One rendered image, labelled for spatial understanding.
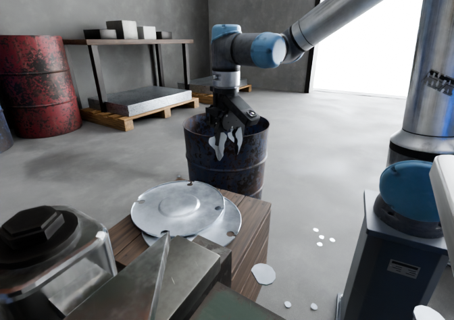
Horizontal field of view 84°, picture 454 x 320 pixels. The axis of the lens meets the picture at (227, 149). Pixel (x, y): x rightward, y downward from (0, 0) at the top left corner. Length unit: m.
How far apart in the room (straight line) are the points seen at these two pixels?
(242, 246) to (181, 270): 0.45
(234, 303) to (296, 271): 0.91
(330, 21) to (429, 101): 0.29
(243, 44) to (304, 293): 0.87
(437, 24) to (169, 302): 0.48
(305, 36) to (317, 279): 0.87
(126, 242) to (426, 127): 0.70
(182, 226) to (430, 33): 0.67
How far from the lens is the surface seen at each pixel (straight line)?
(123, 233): 0.79
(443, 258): 0.76
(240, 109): 0.66
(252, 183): 1.19
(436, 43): 0.49
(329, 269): 1.19
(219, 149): 0.72
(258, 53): 0.60
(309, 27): 0.68
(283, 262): 1.16
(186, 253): 0.28
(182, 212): 0.79
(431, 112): 0.49
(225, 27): 0.67
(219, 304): 0.24
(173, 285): 0.26
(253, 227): 0.76
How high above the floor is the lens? 0.84
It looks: 24 degrees down
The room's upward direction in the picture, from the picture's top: straight up
